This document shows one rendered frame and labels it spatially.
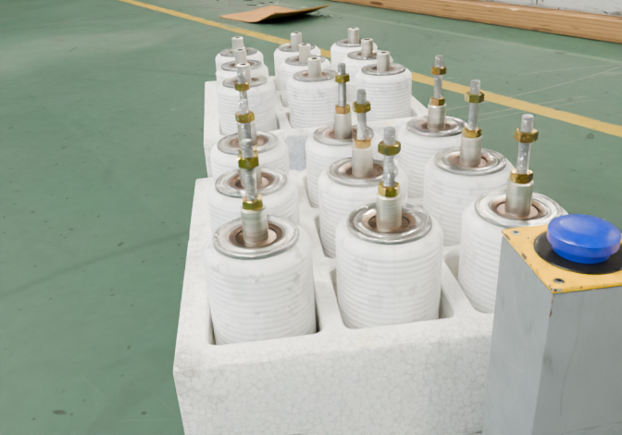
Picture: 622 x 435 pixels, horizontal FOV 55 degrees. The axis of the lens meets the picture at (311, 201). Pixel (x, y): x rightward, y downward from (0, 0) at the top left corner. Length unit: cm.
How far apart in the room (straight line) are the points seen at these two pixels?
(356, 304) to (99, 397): 37
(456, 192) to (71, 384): 51
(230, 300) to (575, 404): 27
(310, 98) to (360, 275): 52
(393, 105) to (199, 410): 65
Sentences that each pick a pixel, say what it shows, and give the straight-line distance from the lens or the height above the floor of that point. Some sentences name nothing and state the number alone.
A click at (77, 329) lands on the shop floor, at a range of 91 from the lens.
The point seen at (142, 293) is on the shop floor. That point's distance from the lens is 95.
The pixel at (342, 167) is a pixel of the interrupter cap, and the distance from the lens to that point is 65.
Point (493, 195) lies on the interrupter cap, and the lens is 60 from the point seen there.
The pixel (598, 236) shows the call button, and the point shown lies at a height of 33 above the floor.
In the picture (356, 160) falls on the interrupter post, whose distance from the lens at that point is 63.
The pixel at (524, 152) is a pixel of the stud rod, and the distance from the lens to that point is 55.
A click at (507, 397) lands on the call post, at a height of 20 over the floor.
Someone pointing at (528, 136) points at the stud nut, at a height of 32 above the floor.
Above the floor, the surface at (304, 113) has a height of 20.
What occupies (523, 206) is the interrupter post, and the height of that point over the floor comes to 26.
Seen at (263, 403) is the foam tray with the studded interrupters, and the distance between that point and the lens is 54.
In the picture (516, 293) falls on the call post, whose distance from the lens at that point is 40.
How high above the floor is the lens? 51
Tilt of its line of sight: 26 degrees down
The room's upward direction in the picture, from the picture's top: 3 degrees counter-clockwise
